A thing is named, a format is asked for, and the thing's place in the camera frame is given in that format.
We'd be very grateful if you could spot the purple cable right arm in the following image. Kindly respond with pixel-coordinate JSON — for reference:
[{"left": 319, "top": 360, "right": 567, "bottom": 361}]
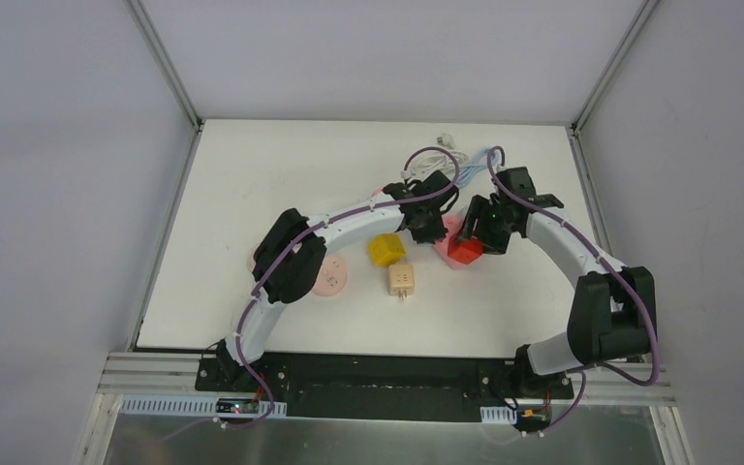
[{"left": 485, "top": 145, "right": 661, "bottom": 438}]

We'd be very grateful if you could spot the yellow cube socket adapter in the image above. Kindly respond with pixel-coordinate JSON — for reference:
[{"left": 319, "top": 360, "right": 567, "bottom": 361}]
[{"left": 367, "top": 233, "right": 406, "bottom": 267}]

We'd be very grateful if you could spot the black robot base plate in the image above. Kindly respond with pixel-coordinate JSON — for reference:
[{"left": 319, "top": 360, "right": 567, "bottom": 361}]
[{"left": 195, "top": 349, "right": 574, "bottom": 422}]

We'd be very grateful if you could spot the round pink socket base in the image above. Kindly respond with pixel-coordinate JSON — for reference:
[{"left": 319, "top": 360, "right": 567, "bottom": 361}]
[{"left": 311, "top": 254, "right": 348, "bottom": 297}]

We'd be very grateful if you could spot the red cube socket adapter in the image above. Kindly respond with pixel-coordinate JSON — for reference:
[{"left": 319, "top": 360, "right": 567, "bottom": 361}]
[{"left": 447, "top": 238, "right": 483, "bottom": 265}]

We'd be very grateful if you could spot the light blue coiled cable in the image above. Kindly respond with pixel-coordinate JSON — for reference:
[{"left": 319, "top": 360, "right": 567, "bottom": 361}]
[{"left": 449, "top": 147, "right": 498, "bottom": 189}]

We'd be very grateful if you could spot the white coiled cable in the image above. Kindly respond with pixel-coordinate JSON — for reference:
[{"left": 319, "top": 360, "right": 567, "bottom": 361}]
[{"left": 404, "top": 133, "right": 473, "bottom": 181}]

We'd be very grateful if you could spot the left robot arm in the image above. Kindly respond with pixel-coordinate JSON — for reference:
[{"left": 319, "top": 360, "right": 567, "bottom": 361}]
[{"left": 215, "top": 170, "right": 458, "bottom": 392}]

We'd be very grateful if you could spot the pink triangular power socket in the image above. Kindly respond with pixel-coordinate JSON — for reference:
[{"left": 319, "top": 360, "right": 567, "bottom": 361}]
[{"left": 433, "top": 214, "right": 465, "bottom": 270}]

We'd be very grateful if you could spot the beige cube socket adapter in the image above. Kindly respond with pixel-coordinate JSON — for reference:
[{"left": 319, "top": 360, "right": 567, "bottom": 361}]
[{"left": 387, "top": 263, "right": 416, "bottom": 300}]

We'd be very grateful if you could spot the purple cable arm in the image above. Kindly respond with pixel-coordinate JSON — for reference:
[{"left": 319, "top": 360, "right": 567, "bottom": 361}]
[
  {"left": 233, "top": 146, "right": 462, "bottom": 431},
  {"left": 485, "top": 145, "right": 661, "bottom": 438}
]

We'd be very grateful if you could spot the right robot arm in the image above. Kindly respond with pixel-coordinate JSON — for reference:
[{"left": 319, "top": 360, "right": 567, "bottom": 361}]
[{"left": 452, "top": 167, "right": 661, "bottom": 397}]

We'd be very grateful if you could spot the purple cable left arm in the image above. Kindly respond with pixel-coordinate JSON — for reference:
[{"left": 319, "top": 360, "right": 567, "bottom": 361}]
[{"left": 233, "top": 146, "right": 462, "bottom": 431}]

